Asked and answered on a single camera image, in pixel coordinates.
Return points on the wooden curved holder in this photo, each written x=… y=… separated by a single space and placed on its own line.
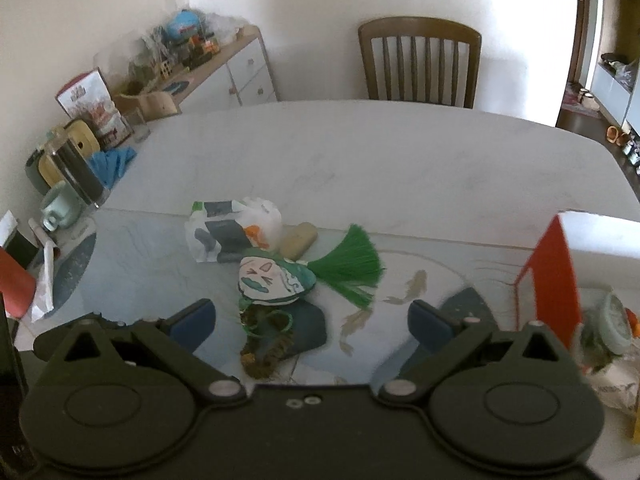
x=150 y=104

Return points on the blue round toy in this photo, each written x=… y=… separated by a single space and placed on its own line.
x=182 y=26

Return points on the red and white cardboard box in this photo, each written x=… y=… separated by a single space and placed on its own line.
x=550 y=280

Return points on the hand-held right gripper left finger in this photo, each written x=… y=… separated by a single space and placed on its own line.
x=192 y=322

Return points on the blue cloth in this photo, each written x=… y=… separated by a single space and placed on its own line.
x=112 y=165

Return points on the clear glass jar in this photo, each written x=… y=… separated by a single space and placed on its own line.
x=75 y=170

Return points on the red and white printed box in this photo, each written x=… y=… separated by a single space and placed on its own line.
x=95 y=105

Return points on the white printed plastic bag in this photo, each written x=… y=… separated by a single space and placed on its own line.
x=230 y=230

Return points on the mint green mug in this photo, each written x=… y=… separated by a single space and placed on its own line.
x=60 y=207

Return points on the wooden slat-back chair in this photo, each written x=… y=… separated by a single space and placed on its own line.
x=420 y=60

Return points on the white crumpled paper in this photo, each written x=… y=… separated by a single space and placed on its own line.
x=45 y=280

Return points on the mint round sachet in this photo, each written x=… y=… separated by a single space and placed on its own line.
x=616 y=322

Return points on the white wooden sideboard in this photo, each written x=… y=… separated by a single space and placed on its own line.
x=235 y=77

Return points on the brown wooden door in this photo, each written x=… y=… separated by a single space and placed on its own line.
x=582 y=20

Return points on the red patterned rug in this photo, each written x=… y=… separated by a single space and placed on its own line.
x=577 y=101

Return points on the grey shoe cabinet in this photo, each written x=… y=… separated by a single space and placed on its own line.
x=615 y=95

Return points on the red flat packet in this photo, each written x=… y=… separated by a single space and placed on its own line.
x=15 y=282

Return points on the green face doll toy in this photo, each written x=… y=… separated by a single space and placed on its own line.
x=265 y=345

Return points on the beige oval soap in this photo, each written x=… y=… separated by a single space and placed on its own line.
x=298 y=240

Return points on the yellow lid container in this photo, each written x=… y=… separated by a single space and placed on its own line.
x=45 y=170

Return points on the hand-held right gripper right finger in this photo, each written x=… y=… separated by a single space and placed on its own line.
x=430 y=325

